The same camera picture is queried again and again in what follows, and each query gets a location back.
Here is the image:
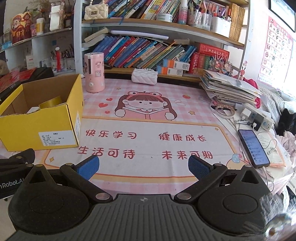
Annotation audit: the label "red tassel ornament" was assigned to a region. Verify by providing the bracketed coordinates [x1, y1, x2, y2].
[55, 47, 62, 72]

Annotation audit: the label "beige cloth bundle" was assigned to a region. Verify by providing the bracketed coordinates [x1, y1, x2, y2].
[0, 60, 10, 76]

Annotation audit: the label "orange white box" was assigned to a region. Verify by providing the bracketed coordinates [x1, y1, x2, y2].
[163, 59, 190, 71]
[157, 66, 183, 76]

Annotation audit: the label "alphabet wall poster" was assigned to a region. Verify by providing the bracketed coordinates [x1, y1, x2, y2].
[258, 17, 295, 95]

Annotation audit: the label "orange white box upper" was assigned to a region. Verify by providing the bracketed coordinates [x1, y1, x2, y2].
[163, 59, 190, 71]

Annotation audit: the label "yellow tape roll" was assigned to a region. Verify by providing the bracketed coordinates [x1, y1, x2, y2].
[39, 96, 62, 109]

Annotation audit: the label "cream quilted handbag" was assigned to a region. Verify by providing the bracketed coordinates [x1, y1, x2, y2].
[84, 1, 108, 21]

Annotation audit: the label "white power adapter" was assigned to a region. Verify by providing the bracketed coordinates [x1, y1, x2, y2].
[27, 106, 40, 114]

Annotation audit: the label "yellow cardboard box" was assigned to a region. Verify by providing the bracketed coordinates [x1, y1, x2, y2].
[1, 74, 84, 152]

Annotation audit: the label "stack of magazines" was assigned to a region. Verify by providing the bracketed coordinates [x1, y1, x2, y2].
[201, 70, 262, 108]

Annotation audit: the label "white quilted pouch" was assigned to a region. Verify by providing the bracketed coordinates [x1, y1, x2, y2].
[131, 69, 158, 85]

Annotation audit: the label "pink cartoon humidifier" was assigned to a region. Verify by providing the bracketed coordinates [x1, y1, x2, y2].
[84, 52, 105, 93]

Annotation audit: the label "red packaging sheets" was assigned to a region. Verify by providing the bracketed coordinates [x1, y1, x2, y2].
[0, 68, 37, 92]

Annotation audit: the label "fortune god figure box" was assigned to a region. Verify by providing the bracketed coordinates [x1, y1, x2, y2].
[11, 11, 33, 44]

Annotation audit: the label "black smartphone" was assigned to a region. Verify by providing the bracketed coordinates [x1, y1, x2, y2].
[238, 130, 270, 169]

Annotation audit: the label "orange white box lower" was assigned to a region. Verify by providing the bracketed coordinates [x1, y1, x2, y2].
[157, 66, 183, 76]

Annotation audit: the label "row of books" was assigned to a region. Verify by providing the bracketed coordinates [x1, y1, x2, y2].
[92, 35, 232, 74]

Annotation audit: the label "black electric keyboard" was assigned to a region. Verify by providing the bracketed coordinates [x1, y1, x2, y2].
[0, 67, 54, 101]

